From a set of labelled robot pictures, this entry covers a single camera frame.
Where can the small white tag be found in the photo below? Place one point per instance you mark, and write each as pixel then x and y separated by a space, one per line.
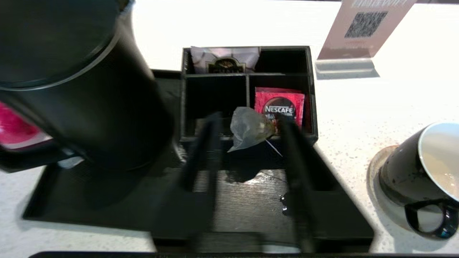
pixel 70 162

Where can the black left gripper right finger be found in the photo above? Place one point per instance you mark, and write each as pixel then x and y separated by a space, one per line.
pixel 304 215

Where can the red toy apple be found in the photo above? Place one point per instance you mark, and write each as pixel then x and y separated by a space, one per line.
pixel 14 129

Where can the black mug white inside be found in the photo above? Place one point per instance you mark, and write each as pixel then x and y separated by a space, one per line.
pixel 412 179

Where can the QR code sign stand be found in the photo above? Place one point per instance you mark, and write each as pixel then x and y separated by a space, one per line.
pixel 362 28

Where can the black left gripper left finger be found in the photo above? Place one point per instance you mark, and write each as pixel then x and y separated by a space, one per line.
pixel 193 215

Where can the white sachets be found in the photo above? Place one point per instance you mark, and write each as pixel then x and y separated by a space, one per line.
pixel 226 59

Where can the red sachet packet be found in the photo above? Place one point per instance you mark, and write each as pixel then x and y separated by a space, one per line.
pixel 279 104

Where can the black electric kettle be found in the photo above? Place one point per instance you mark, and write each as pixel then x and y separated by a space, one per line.
pixel 89 89

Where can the clear glass coaster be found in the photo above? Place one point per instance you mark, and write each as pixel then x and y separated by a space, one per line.
pixel 374 172

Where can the black compartment organizer box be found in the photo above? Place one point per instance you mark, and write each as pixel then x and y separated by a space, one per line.
pixel 215 96

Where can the black serving tray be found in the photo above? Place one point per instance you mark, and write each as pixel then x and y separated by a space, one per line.
pixel 251 208

